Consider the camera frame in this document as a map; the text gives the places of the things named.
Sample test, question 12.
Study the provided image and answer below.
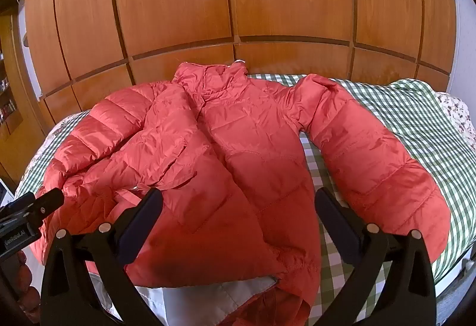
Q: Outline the wooden door with shelf niche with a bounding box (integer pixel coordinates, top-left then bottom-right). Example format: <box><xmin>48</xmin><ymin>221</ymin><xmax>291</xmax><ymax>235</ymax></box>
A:
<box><xmin>0</xmin><ymin>10</ymin><xmax>49</xmax><ymax>185</ymax></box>

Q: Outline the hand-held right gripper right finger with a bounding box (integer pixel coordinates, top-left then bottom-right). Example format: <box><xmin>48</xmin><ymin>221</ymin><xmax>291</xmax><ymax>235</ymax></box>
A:
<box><xmin>314</xmin><ymin>188</ymin><xmax>436</xmax><ymax>326</ymax></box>

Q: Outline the person's left hand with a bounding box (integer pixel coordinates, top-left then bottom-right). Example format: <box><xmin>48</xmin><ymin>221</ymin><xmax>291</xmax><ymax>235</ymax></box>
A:
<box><xmin>11</xmin><ymin>250</ymin><xmax>42</xmax><ymax>325</ymax></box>

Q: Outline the white mattress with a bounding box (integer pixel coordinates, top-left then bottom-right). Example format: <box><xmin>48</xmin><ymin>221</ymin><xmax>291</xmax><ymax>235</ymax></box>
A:
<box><xmin>434</xmin><ymin>248</ymin><xmax>476</xmax><ymax>316</ymax></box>

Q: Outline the group of small shelf bottles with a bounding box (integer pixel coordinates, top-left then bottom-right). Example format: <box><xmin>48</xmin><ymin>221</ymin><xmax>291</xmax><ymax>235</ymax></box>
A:
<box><xmin>0</xmin><ymin>77</ymin><xmax>17</xmax><ymax>119</ymax></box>

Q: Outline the red puffer jacket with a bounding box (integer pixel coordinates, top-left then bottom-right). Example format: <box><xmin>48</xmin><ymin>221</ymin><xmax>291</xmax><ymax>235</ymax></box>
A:
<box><xmin>29</xmin><ymin>59</ymin><xmax>451</xmax><ymax>326</ymax></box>

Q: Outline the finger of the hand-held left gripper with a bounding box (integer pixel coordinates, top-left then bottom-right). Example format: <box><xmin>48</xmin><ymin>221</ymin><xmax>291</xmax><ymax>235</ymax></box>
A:
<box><xmin>34</xmin><ymin>188</ymin><xmax>65</xmax><ymax>217</ymax></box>

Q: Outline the green checked bed sheet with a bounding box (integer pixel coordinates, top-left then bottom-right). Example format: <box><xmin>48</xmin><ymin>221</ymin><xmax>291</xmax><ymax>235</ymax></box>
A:
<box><xmin>17</xmin><ymin>73</ymin><xmax>471</xmax><ymax>326</ymax></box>

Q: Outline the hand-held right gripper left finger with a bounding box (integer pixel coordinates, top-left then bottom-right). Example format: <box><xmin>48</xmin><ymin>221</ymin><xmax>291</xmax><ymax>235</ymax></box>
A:
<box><xmin>39</xmin><ymin>188</ymin><xmax>164</xmax><ymax>326</ymax></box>

